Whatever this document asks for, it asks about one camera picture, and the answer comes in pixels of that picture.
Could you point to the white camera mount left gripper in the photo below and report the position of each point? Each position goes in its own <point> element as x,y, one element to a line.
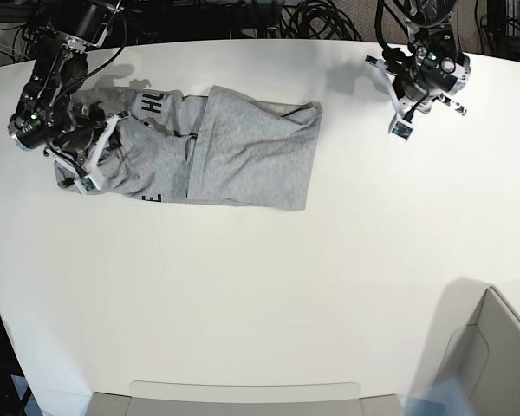
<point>402,123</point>

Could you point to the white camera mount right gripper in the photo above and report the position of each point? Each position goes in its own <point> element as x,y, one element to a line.
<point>88,178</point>

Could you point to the grey T-shirt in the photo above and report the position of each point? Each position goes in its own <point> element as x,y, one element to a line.
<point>224,148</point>

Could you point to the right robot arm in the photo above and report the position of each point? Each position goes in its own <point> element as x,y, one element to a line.
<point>42,115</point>

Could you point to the white camera mount gripper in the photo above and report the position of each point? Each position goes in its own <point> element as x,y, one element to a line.
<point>402,123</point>
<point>88,178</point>

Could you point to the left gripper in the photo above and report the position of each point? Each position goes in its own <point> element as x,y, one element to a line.
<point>416,83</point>

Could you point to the grey bin at right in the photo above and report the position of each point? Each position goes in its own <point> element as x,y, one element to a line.
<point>480,372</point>

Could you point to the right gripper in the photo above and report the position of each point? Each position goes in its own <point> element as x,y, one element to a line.
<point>76,141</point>

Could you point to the grey tray at bottom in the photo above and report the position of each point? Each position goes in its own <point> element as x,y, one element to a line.
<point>160,398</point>

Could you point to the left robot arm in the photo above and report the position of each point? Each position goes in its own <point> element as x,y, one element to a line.
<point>427,26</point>

